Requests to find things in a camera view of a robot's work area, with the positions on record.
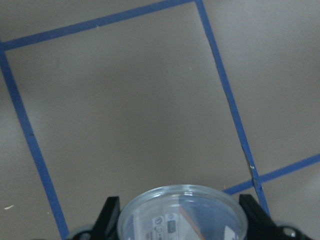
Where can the clear Wilson tennis ball can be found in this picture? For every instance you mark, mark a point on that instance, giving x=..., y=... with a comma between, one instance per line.
x=182, y=212

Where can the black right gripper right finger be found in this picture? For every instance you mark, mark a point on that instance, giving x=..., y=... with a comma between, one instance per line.
x=260, y=224

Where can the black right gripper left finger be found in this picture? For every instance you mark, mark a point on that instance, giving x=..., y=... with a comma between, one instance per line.
x=105, y=227

